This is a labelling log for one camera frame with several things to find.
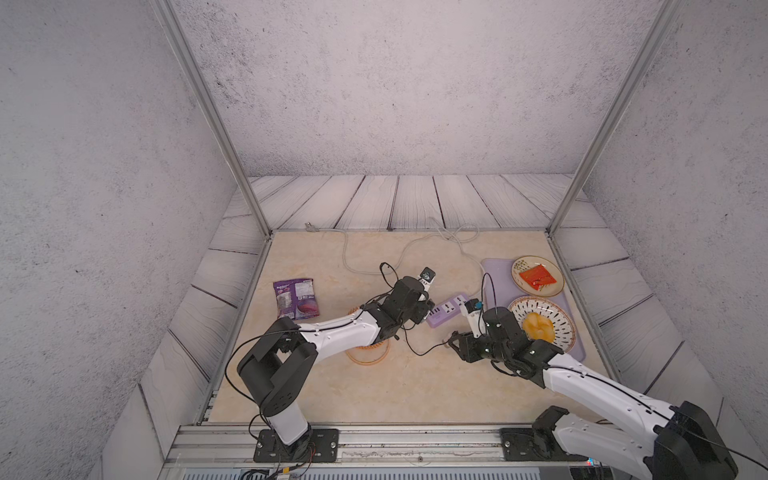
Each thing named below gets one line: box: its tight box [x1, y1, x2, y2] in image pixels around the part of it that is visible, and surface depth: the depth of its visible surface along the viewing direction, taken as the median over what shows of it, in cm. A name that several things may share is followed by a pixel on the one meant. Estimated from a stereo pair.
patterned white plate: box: [508, 295, 577, 353], surface depth 96 cm
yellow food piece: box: [522, 312, 555, 343], surface depth 92 cm
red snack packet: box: [519, 264, 557, 291], surface depth 107 cm
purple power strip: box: [425, 293, 469, 328], surface depth 96 cm
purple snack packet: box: [273, 278, 320, 320], surface depth 101 cm
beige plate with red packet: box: [511, 255, 565, 297], surface depth 107 cm
